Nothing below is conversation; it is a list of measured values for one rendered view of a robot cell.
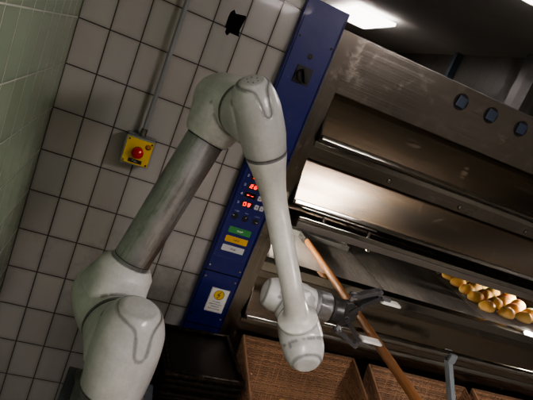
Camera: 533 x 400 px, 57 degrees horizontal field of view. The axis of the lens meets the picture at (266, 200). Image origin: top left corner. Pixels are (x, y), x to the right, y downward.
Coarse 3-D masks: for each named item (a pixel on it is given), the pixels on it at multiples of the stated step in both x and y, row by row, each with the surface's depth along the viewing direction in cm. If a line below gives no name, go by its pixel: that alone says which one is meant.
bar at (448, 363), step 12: (324, 324) 167; (336, 324) 169; (384, 336) 175; (420, 348) 179; (432, 348) 181; (444, 360) 186; (468, 360) 186; (480, 360) 188; (516, 372) 193; (528, 372) 195
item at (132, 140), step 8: (128, 136) 164; (136, 136) 165; (128, 144) 164; (136, 144) 165; (144, 144) 166; (152, 144) 166; (128, 152) 165; (144, 152) 166; (152, 152) 167; (120, 160) 166; (128, 160) 166; (136, 160) 167; (144, 160) 167; (144, 168) 168
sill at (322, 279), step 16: (272, 272) 199; (304, 272) 202; (320, 272) 210; (352, 288) 210; (368, 288) 214; (400, 304) 218; (416, 304) 220; (432, 304) 228; (448, 320) 226; (464, 320) 228; (480, 320) 233; (512, 336) 237; (528, 336) 240
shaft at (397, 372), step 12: (312, 252) 227; (324, 264) 213; (336, 288) 196; (360, 312) 177; (360, 324) 172; (372, 336) 164; (384, 348) 157; (384, 360) 154; (396, 372) 147; (408, 384) 141; (408, 396) 138
